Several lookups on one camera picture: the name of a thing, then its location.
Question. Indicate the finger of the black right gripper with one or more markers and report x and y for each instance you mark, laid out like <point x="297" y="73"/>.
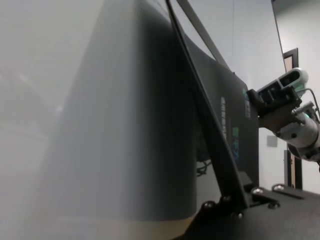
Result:
<point x="255" y="102"/>

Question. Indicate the black robot poster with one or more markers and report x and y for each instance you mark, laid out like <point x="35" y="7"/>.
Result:
<point x="237" y="140"/>

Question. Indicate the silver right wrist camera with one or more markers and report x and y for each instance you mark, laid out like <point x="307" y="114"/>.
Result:
<point x="292" y="77"/>

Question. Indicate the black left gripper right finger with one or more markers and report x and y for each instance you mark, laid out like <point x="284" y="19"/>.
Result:
<point x="265" y="197"/>

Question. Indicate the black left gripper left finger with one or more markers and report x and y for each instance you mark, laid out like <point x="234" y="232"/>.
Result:
<point x="215" y="207"/>

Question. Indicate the dark framed tan door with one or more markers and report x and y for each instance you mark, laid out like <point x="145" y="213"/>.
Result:
<point x="295" y="58"/>

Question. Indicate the grey wall panel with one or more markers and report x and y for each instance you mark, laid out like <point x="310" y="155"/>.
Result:
<point x="272" y="141"/>

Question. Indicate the black vertical bar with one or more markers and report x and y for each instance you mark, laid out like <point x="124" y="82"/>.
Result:
<point x="287" y="170"/>

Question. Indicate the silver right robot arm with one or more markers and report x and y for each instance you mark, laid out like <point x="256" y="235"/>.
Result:
<point x="305" y="135"/>

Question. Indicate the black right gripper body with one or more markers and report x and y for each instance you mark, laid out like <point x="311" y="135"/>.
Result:
<point x="287" y="98"/>

